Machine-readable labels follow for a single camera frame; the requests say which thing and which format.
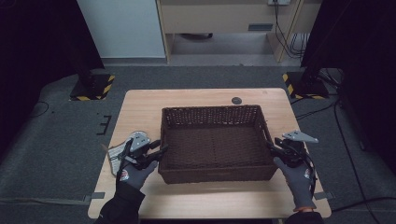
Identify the black curtain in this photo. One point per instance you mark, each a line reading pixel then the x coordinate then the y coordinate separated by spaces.
pixel 37 46
pixel 361 62

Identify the dark round table grommet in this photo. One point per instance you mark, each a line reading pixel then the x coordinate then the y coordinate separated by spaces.
pixel 236 100

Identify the person's right hand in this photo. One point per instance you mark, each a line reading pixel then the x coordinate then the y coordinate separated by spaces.
pixel 299 185

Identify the white panel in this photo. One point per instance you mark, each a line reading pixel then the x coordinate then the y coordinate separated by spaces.
pixel 124 28

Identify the white striped towel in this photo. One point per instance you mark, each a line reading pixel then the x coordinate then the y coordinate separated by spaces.
pixel 114 154

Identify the person's left hand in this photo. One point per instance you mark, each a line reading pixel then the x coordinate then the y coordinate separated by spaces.
pixel 137 175

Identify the grey tape piece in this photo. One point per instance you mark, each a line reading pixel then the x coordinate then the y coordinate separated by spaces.
pixel 323 195
pixel 97 195

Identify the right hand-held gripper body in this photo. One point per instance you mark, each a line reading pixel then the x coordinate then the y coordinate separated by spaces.
pixel 295 147

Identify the striped black stand base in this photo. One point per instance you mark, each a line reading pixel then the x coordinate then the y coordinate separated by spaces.
pixel 93 88
pixel 306 85

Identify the brown woven basket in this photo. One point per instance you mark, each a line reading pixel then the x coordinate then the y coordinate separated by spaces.
pixel 218 146

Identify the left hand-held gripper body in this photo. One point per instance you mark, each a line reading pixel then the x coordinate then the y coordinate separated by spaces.
pixel 140 146

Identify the beige wooden desk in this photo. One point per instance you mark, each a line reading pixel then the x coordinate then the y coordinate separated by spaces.
pixel 218 17

